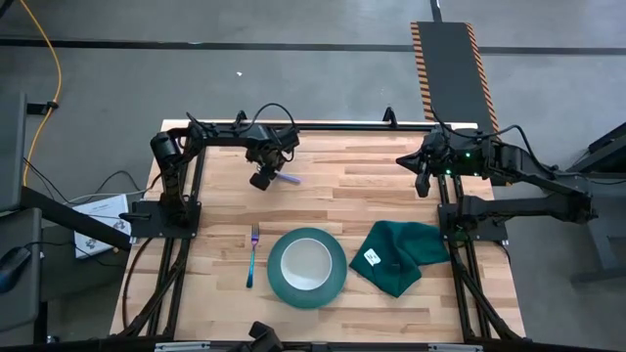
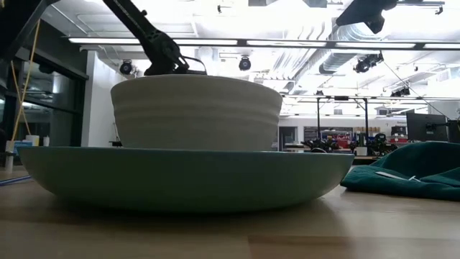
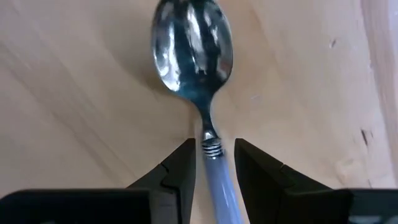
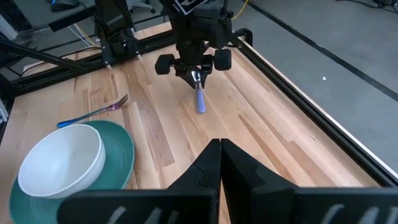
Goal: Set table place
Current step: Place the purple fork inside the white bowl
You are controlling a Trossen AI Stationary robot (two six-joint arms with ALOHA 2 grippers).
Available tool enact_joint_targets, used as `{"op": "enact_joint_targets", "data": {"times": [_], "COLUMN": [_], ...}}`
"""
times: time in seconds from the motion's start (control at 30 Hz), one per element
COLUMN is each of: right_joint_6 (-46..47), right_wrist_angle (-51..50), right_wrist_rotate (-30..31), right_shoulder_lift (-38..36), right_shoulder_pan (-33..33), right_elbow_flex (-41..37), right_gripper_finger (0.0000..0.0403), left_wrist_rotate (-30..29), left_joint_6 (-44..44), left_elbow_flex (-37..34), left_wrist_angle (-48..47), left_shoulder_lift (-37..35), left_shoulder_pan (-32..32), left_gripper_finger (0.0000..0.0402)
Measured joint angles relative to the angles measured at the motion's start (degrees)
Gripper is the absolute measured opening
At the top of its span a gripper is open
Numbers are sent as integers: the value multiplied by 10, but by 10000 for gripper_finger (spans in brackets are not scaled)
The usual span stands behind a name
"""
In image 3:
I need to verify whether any spoon with lavender handle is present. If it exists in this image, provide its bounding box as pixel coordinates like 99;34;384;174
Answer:
151;0;246;224

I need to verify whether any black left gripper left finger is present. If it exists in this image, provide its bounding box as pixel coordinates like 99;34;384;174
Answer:
0;138;197;224

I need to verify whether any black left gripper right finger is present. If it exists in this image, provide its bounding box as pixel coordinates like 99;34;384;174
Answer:
234;138;398;224

